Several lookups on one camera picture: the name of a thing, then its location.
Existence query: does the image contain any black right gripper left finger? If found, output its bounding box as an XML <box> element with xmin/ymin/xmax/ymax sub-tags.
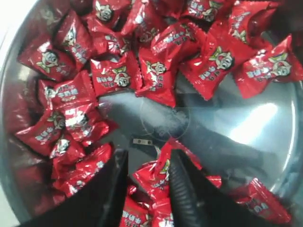
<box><xmin>22</xmin><ymin>149</ymin><xmax>128</xmax><ymax>227</ymax></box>

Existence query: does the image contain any red candy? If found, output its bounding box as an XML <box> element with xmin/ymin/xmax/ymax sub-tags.
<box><xmin>233</xmin><ymin>35</ymin><xmax>303</xmax><ymax>98</ymax></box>
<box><xmin>133</xmin><ymin>138</ymin><xmax>202</xmax><ymax>201</ymax></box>
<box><xmin>179</xmin><ymin>21</ymin><xmax>256</xmax><ymax>100</ymax></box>
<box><xmin>230</xmin><ymin>178</ymin><xmax>292</xmax><ymax>224</ymax></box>

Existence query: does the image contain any round steel bowl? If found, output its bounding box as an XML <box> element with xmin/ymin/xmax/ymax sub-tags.
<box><xmin>0</xmin><ymin>0</ymin><xmax>303</xmax><ymax>227</ymax></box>

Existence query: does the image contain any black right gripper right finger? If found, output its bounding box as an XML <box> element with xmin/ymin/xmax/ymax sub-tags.
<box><xmin>169</xmin><ymin>149</ymin><xmax>291</xmax><ymax>227</ymax></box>

